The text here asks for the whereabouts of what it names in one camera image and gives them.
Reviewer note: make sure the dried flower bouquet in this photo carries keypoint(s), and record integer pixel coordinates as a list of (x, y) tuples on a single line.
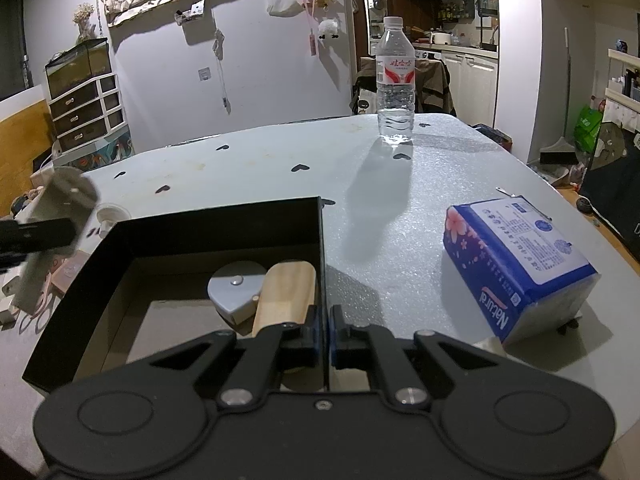
[(82, 18)]

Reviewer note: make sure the wooden oval block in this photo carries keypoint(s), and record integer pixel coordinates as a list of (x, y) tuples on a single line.
[(288, 289)]

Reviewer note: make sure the white round cup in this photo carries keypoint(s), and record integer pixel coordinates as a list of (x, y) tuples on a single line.
[(108, 215)]

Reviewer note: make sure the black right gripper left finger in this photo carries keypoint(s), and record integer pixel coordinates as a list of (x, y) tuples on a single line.
[(259, 363)]

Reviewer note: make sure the white drawer cabinet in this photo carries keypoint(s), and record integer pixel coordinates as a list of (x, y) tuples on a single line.
[(88, 112)]

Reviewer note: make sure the black cardboard box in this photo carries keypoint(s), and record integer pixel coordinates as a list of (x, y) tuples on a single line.
[(167, 257)]

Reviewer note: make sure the clear plastic water bottle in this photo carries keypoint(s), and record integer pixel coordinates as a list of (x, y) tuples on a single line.
[(395, 70)]

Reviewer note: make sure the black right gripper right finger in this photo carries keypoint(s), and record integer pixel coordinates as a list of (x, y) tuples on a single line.
[(374, 350)]

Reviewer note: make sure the white kitchen cabinet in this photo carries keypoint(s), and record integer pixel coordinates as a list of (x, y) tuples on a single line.
[(473, 86)]

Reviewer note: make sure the white round tape dispenser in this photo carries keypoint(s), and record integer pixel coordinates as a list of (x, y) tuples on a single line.
[(235, 289)]

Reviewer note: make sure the blue tissue pack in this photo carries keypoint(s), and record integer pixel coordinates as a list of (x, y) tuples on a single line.
[(524, 274)]

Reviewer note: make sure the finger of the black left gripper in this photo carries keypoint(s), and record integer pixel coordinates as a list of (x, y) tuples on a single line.
[(18, 240)]

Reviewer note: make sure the green bag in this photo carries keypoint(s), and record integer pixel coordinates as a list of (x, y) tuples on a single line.
[(587, 128)]

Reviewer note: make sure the glass terrarium tank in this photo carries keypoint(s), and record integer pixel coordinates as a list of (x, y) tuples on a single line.
[(71, 68)]

